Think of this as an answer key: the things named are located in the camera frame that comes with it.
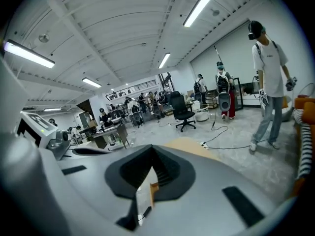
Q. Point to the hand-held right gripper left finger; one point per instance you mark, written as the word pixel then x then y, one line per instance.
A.
pixel 93 193

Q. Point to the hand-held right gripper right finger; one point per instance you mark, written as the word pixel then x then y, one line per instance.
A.
pixel 204 213

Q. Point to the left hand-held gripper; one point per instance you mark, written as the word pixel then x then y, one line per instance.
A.
pixel 37 122

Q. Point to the wooden coffee table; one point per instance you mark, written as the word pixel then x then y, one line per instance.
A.
pixel 187 144

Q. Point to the wooden work desk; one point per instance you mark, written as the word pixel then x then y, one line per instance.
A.
pixel 110 134

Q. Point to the ceiling light bar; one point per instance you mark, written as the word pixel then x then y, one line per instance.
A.
pixel 53 109
pixel 29 54
pixel 164 60
pixel 201 5
pixel 91 82

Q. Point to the white power strip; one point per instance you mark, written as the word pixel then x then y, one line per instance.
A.
pixel 204 145

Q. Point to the white round stool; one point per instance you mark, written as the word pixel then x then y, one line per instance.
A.
pixel 202 114

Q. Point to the black office chair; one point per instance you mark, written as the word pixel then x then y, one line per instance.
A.
pixel 180 107

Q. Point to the black white striped blanket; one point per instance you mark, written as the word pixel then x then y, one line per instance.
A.
pixel 305 151

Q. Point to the glass cabinet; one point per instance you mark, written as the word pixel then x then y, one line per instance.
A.
pixel 237 95

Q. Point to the orange cushion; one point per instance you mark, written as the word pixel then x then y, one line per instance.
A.
pixel 310 112

